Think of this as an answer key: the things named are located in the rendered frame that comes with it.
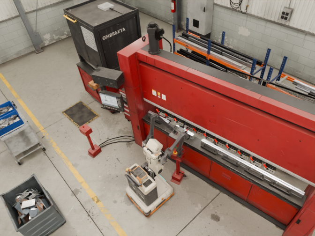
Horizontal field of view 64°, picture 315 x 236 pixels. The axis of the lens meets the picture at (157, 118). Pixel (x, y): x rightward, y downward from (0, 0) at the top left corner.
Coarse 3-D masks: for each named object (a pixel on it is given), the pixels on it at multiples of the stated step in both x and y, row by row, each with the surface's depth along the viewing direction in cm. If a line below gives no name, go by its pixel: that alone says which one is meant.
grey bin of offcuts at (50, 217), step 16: (32, 176) 435; (16, 192) 431; (32, 192) 425; (48, 192) 473; (16, 208) 407; (32, 208) 407; (48, 208) 390; (16, 224) 387; (32, 224) 385; (48, 224) 410
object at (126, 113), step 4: (120, 88) 544; (120, 92) 540; (124, 92) 534; (124, 96) 540; (124, 104) 562; (124, 108) 574; (124, 112) 585; (128, 112) 576; (128, 116) 587; (128, 120) 606
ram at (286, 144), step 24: (144, 72) 418; (144, 96) 462; (168, 96) 415; (192, 96) 377; (216, 96) 345; (192, 120) 411; (216, 120) 374; (240, 120) 342; (264, 120) 315; (240, 144) 370; (264, 144) 339; (288, 144) 313; (312, 144) 291; (288, 168) 337; (312, 168) 311
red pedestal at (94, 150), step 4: (84, 124) 502; (80, 128) 495; (84, 128) 494; (88, 128) 493; (80, 132) 503; (84, 132) 487; (88, 132) 493; (88, 136) 509; (88, 140) 521; (92, 144) 530; (92, 148) 536; (96, 148) 543; (100, 148) 547; (92, 152) 537; (96, 152) 541; (92, 156) 543
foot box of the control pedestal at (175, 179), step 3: (174, 171) 490; (180, 171) 489; (183, 171) 488; (174, 174) 485; (180, 174) 484; (183, 174) 489; (174, 177) 483; (177, 177) 480; (180, 177) 479; (183, 177) 492; (171, 180) 489; (174, 180) 488; (177, 180) 484; (180, 180) 485; (177, 183) 483
